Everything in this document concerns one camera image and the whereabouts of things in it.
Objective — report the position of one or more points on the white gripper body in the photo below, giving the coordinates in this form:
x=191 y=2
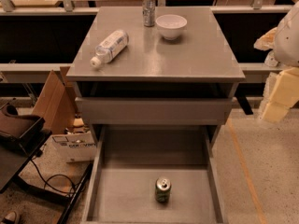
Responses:
x=288 y=39

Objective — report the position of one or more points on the green soda can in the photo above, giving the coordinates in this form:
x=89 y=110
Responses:
x=162 y=189

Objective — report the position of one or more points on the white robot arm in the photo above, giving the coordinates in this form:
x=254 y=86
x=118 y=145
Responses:
x=286 y=39

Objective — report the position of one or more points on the grey drawer cabinet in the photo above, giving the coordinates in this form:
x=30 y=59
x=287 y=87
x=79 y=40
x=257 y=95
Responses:
x=189 y=81

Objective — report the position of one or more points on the silver tall can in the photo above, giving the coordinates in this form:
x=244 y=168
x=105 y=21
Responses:
x=148 y=12

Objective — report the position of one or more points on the open middle drawer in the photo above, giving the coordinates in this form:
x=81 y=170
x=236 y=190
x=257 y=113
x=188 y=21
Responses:
x=128 y=162

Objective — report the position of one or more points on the white ceramic bowl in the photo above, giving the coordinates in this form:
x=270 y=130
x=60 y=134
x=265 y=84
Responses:
x=171 y=26

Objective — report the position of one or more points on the clear plastic water bottle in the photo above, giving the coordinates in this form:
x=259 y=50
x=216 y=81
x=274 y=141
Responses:
x=109 y=48

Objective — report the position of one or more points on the white printed cardboard box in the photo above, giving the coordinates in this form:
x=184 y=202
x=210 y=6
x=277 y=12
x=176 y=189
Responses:
x=74 y=147

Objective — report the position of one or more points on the brown cardboard box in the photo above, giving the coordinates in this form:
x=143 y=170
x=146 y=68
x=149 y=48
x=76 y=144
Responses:
x=56 y=102

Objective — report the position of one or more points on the sneaker shoe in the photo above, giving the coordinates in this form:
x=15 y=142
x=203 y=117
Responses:
x=11 y=218

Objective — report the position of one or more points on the black table frame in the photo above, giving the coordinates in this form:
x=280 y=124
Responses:
x=43 y=188

